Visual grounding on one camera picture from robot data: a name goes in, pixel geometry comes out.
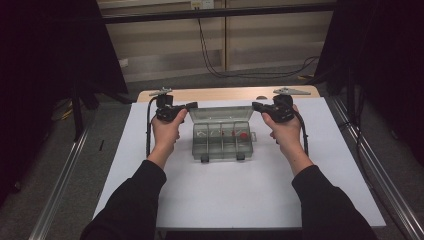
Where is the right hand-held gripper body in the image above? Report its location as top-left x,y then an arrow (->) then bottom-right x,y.
261,87 -> 312,123

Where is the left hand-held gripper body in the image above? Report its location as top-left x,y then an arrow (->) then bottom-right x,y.
148,87 -> 189,123

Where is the clear grey compartment box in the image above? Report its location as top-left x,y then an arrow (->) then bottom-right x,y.
188,105 -> 258,164

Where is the person's left hand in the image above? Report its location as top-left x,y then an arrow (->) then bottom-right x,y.
150,108 -> 189,152

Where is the person's right hand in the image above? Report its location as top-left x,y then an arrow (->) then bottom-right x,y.
261,104 -> 303,158

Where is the wooden table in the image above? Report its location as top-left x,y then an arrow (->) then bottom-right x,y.
137,85 -> 321,103

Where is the black stand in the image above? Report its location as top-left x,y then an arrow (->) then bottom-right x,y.
71,79 -> 101,143

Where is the white table sheet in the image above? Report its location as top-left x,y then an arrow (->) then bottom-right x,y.
93,97 -> 387,231

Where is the black horizontal bar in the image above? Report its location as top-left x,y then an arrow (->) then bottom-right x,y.
101,3 -> 338,24

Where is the white power socket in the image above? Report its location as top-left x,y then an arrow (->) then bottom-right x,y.
190,0 -> 215,10

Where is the black curtain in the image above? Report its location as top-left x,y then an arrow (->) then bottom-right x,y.
314,0 -> 424,168
0,0 -> 129,208

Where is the right hand-held gripper cable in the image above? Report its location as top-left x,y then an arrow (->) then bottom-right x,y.
293,109 -> 309,157

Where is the black wall cable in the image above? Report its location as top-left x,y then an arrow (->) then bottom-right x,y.
197,16 -> 320,80

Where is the metal floor rail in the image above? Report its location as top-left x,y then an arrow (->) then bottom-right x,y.
328,96 -> 424,240
29,128 -> 89,240

